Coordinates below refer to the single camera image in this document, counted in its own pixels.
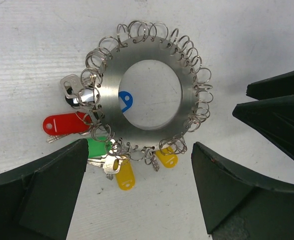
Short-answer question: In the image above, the yellow key tag right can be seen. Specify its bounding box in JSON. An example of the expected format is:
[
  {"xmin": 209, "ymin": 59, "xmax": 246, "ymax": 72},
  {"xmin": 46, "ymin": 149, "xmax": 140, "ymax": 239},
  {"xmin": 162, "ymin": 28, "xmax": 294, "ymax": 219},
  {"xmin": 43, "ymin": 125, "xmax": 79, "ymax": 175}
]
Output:
[{"xmin": 155, "ymin": 146, "xmax": 178, "ymax": 168}]

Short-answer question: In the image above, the red key tag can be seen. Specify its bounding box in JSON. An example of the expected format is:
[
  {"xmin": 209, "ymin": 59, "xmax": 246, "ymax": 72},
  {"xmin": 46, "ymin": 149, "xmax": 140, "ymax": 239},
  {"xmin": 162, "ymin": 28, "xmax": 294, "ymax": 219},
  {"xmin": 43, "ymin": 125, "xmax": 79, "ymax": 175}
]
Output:
[{"xmin": 43, "ymin": 111, "xmax": 90, "ymax": 136}]

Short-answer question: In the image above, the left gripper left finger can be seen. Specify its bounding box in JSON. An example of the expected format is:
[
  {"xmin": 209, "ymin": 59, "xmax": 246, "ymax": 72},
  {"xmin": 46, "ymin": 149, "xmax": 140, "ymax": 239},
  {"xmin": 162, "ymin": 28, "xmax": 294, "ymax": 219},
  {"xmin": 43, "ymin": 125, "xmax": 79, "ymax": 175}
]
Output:
[{"xmin": 0, "ymin": 139, "xmax": 88, "ymax": 240}]

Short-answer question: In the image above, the blue key tag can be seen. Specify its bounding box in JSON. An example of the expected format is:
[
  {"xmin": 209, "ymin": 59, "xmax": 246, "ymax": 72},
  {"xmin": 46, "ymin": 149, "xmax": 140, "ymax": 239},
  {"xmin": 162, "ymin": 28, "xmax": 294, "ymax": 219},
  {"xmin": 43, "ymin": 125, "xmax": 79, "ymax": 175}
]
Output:
[{"xmin": 119, "ymin": 91, "xmax": 133, "ymax": 113}]

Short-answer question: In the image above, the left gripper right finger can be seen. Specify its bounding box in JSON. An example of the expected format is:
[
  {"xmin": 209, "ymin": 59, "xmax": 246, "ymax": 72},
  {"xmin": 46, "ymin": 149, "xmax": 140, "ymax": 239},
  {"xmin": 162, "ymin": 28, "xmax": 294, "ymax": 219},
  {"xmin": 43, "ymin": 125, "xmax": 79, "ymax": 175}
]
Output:
[{"xmin": 191, "ymin": 142, "xmax": 294, "ymax": 240}]

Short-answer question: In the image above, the green key tag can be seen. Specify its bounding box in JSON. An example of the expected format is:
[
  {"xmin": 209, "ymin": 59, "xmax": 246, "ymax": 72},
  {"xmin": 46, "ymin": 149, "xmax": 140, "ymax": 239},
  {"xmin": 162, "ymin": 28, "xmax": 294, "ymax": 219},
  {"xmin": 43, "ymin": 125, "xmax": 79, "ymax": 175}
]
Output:
[{"xmin": 86, "ymin": 136, "xmax": 112, "ymax": 158}]

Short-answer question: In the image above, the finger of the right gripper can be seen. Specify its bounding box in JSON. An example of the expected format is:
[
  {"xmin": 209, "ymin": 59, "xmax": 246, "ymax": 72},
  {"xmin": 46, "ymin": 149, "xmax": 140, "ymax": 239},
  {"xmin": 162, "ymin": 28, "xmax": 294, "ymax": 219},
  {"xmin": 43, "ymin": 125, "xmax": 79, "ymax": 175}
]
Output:
[
  {"xmin": 246, "ymin": 71, "xmax": 294, "ymax": 100},
  {"xmin": 232, "ymin": 95, "xmax": 294, "ymax": 160}
]

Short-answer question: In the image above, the yellow key tag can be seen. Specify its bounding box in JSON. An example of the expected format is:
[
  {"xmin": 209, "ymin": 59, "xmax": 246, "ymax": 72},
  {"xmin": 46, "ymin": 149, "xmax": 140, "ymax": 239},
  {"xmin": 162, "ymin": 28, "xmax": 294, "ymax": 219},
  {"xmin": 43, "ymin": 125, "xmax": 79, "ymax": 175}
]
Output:
[
  {"xmin": 155, "ymin": 146, "xmax": 178, "ymax": 168},
  {"xmin": 116, "ymin": 160, "xmax": 135, "ymax": 191}
]

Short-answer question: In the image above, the silver key on ring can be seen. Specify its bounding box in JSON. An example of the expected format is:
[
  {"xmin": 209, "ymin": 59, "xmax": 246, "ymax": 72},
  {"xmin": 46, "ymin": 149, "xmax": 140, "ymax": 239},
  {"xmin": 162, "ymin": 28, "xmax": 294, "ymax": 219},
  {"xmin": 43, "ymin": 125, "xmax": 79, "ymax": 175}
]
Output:
[{"xmin": 60, "ymin": 74, "xmax": 83, "ymax": 99}]

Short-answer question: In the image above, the yellow key tag left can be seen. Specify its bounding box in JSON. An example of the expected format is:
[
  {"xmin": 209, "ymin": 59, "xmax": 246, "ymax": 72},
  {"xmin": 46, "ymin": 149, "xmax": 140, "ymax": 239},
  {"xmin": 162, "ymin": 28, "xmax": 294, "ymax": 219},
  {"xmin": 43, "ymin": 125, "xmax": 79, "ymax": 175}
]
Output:
[{"xmin": 116, "ymin": 160, "xmax": 135, "ymax": 191}]

